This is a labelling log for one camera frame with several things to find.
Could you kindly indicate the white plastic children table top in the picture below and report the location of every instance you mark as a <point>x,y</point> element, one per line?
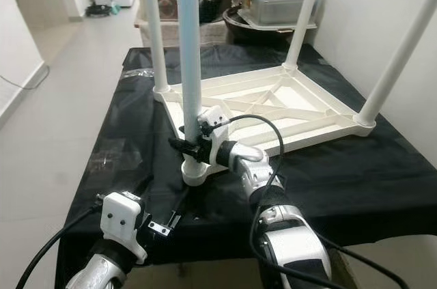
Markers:
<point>273,104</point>

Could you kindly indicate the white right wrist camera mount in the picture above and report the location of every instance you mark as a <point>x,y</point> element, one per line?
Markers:
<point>215,125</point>

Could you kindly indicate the grey cloth covered ledge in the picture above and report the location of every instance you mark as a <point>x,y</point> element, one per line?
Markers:
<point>167,35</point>

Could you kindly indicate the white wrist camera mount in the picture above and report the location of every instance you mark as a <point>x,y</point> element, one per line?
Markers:
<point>121,217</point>
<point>215,125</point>

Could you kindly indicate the clear plastic storage box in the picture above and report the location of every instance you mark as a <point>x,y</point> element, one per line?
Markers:
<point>280,3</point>

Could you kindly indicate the black round basin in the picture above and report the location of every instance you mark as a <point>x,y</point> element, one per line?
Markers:
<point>259,33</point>

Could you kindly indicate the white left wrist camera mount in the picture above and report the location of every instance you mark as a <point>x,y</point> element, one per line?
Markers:
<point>121,217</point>

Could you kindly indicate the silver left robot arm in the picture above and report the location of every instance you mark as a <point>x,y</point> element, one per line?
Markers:
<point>102,272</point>

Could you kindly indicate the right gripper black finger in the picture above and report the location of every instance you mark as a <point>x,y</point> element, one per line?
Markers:
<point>188,130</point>
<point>183,147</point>

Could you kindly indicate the clear plastic wrap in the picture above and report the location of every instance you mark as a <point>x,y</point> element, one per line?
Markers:
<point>140,72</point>

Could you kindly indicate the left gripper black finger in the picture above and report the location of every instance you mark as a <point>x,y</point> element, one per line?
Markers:
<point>179,207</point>
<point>143,183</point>

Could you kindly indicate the clear tape patch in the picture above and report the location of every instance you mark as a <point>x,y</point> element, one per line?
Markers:
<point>109,156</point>

